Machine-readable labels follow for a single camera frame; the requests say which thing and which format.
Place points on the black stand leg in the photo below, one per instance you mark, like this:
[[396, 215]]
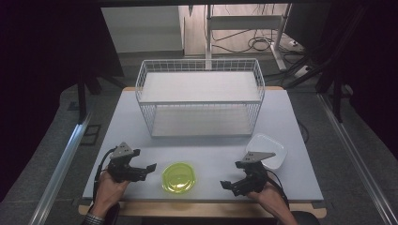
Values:
[[82, 100]]

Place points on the black floor socket panel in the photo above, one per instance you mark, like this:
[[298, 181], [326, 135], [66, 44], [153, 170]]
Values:
[[90, 135]]

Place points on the white power strip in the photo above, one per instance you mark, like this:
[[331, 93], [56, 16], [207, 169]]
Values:
[[302, 71]]

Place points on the clear plastic container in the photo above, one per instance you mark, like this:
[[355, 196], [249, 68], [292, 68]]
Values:
[[270, 146]]

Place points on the metal floor rail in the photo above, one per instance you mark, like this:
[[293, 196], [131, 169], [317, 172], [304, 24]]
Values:
[[353, 156], [64, 167]]

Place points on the person's right hand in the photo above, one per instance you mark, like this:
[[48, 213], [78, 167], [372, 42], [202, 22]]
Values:
[[272, 200]]

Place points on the white metal desk frame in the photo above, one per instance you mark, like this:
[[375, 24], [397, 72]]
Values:
[[247, 22]]

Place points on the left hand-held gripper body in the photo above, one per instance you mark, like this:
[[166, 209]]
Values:
[[120, 164]]

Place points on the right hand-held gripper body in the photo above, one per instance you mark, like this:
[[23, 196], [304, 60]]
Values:
[[256, 175]]

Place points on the white board panel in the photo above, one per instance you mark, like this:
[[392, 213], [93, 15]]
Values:
[[142, 29]]

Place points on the person's left hand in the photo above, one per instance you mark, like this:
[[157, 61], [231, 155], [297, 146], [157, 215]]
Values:
[[108, 192]]

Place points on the green round lid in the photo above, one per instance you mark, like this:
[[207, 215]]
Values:
[[178, 177]]

